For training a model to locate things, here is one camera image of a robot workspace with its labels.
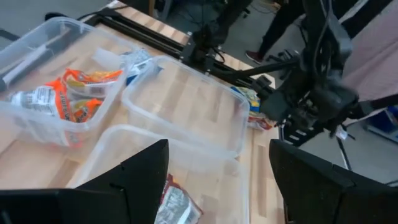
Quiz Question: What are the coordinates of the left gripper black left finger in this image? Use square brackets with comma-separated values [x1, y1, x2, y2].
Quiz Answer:
[0, 139, 170, 224]

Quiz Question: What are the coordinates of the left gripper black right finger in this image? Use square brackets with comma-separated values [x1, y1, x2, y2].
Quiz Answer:
[269, 139, 398, 224]

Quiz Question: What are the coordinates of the maroon beef ramen packet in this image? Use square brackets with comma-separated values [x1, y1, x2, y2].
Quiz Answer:
[154, 174, 203, 224]
[247, 111, 277, 131]

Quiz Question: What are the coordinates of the blue soy sauce ramen packet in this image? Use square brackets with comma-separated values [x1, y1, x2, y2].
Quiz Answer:
[231, 86, 261, 113]
[121, 49, 154, 85]

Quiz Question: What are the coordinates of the clear plastic bin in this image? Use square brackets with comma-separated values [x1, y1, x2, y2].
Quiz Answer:
[0, 17, 141, 149]
[67, 124, 249, 224]
[121, 55, 251, 158]

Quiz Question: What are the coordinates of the person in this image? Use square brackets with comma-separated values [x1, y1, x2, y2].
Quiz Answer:
[244, 0, 307, 65]

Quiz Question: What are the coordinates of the blue storage box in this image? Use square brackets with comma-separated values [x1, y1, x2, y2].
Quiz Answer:
[366, 105, 398, 135]

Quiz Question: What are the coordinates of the pink cloth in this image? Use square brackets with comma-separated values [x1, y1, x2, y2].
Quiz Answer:
[340, 0, 398, 102]

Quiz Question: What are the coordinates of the black aluminium frame rail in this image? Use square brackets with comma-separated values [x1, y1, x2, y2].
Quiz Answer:
[82, 7, 276, 93]

